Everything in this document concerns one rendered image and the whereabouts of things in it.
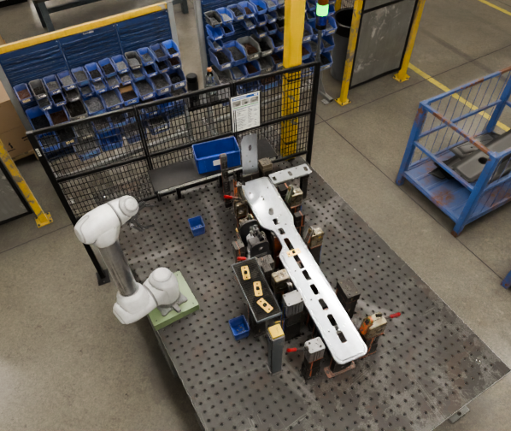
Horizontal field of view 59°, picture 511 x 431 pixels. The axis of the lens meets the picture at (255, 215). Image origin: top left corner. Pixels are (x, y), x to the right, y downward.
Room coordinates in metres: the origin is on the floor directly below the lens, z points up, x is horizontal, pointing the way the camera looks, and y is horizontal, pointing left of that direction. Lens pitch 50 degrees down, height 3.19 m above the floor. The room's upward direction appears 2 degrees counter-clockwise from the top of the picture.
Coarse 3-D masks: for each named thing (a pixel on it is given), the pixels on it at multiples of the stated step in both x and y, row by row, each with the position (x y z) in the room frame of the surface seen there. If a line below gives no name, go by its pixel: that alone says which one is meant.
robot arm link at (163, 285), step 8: (152, 272) 1.44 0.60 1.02; (160, 272) 1.44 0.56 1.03; (168, 272) 1.44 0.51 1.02; (152, 280) 1.38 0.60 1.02; (160, 280) 1.38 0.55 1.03; (168, 280) 1.39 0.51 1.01; (176, 280) 1.43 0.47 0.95; (152, 288) 1.35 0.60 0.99; (160, 288) 1.35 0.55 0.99; (168, 288) 1.36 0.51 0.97; (176, 288) 1.39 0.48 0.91; (160, 296) 1.32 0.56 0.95; (168, 296) 1.35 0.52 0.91; (176, 296) 1.38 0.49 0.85; (160, 304) 1.31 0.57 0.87
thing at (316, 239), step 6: (318, 228) 1.71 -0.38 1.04; (318, 234) 1.66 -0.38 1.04; (312, 240) 1.65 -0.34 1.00; (318, 240) 1.67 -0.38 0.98; (312, 246) 1.65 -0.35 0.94; (318, 246) 1.67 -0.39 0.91; (312, 252) 1.65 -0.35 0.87; (318, 252) 1.67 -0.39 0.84; (318, 258) 1.67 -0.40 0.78; (318, 264) 1.67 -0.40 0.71
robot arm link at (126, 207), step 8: (112, 200) 1.50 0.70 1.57; (120, 200) 1.48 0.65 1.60; (128, 200) 1.47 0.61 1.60; (112, 208) 1.44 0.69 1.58; (120, 208) 1.44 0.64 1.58; (128, 208) 1.44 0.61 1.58; (136, 208) 1.46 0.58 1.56; (120, 216) 1.42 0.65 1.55; (128, 216) 1.44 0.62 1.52; (120, 224) 1.41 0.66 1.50
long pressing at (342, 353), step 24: (264, 192) 2.06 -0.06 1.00; (264, 216) 1.85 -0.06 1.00; (288, 216) 1.85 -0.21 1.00; (288, 264) 1.48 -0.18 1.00; (312, 264) 1.48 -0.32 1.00; (312, 312) 1.16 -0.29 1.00; (336, 312) 1.16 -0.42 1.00; (336, 336) 1.02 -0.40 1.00; (360, 336) 1.02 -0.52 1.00; (336, 360) 0.90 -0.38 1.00
